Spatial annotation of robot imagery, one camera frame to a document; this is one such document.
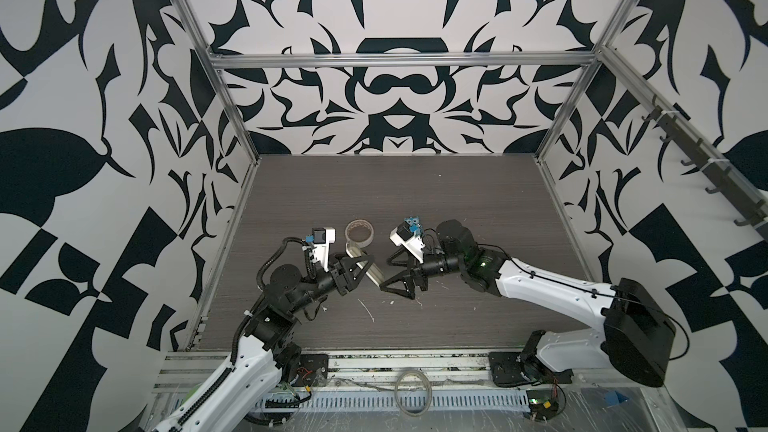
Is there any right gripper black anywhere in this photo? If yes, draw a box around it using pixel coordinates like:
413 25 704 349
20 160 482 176
382 245 468 300

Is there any white remote control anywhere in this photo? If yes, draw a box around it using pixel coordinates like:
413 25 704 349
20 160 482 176
345 242 385 288

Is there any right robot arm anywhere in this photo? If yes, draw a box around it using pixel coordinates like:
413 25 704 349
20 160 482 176
379 245 677 388

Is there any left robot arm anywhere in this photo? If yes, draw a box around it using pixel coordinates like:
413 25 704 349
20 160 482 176
154 237 374 431

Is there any roll of clear tape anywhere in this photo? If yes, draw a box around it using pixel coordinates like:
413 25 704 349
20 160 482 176
344 219 375 248

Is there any small electronics board green LED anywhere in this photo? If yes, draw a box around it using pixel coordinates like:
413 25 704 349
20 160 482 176
524 390 567 423

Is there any blue tape piece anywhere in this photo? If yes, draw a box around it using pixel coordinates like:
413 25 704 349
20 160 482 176
603 390 629 407

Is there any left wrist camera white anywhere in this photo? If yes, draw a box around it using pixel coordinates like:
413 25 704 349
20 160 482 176
305 227 336 272

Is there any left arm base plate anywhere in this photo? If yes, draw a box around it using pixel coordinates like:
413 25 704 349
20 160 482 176
290 353 329 388

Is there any coiled clear cable loop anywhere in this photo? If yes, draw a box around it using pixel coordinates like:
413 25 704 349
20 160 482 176
392 367 433 418

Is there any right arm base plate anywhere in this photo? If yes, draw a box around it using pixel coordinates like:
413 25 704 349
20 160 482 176
488 351 573 388

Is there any white slotted cable duct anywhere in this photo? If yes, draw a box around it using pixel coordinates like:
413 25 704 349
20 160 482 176
252 389 528 413

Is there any black wall hook rack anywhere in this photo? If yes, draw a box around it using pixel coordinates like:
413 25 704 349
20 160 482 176
643 94 767 242

